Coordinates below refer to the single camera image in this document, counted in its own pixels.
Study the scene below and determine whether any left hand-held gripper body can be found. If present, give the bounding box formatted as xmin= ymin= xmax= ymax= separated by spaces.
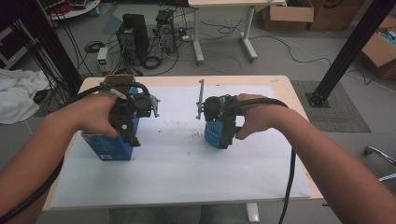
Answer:
xmin=108 ymin=91 xmax=154 ymax=147

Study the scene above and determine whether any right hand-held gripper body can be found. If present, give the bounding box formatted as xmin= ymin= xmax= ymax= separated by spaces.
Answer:
xmin=203 ymin=94 xmax=246 ymax=150

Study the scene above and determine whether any small blue packet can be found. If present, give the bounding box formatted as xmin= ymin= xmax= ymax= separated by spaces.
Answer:
xmin=204 ymin=120 xmax=226 ymax=149

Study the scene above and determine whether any person's right hand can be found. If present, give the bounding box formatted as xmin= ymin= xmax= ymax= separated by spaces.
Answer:
xmin=234 ymin=92 xmax=289 ymax=141

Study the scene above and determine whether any person's left hand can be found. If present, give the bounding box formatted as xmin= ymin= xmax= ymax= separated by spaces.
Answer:
xmin=72 ymin=92 xmax=121 ymax=140

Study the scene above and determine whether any white power supply unit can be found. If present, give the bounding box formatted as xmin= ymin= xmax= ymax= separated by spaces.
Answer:
xmin=95 ymin=46 xmax=109 ymax=75

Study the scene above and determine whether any white power strip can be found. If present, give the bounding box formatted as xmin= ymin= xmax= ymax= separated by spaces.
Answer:
xmin=177 ymin=29 xmax=191 ymax=43

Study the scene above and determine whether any light wooden table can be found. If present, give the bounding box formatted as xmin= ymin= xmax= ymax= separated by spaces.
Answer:
xmin=41 ymin=75 xmax=325 ymax=224

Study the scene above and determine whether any black computer tower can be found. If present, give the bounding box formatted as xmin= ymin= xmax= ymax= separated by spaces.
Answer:
xmin=115 ymin=12 xmax=151 ymax=65

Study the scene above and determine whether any white foam mat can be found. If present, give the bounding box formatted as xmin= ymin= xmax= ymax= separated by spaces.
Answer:
xmin=49 ymin=85 xmax=312 ymax=209

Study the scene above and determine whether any grey open computer case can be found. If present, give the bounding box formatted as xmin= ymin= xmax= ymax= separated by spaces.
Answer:
xmin=154 ymin=8 xmax=178 ymax=54

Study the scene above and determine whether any white desk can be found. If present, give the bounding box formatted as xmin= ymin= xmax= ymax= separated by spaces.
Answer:
xmin=187 ymin=0 xmax=288 ymax=63

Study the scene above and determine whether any round white table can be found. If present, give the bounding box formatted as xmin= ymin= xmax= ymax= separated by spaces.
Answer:
xmin=39 ymin=0 xmax=102 ymax=21

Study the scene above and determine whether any white cloth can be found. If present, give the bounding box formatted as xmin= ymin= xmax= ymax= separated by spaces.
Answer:
xmin=0 ymin=68 xmax=51 ymax=125

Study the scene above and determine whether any grey floor mat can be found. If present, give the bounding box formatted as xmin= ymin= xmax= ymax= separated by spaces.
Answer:
xmin=290 ymin=79 xmax=372 ymax=133

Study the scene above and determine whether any chrome chair leg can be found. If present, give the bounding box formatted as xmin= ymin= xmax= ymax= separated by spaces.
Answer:
xmin=363 ymin=145 xmax=396 ymax=183

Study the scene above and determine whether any open brown cardboard box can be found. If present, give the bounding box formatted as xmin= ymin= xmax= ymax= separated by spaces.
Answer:
xmin=359 ymin=14 xmax=396 ymax=79

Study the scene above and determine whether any white cable connector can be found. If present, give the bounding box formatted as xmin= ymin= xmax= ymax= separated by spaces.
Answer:
xmin=108 ymin=88 xmax=128 ymax=101

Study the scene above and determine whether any coiled black cable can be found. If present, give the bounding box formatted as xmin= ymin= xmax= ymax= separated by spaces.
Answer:
xmin=141 ymin=55 xmax=163 ymax=71
xmin=84 ymin=40 xmax=106 ymax=54

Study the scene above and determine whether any long black floor cable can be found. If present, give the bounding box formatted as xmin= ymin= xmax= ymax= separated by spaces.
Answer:
xmin=248 ymin=34 xmax=396 ymax=94

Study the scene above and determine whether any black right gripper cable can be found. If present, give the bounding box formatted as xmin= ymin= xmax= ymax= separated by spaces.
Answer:
xmin=232 ymin=96 xmax=297 ymax=224

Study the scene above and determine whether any black metal frame post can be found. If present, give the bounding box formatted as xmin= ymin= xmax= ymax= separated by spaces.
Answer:
xmin=305 ymin=0 xmax=396 ymax=109

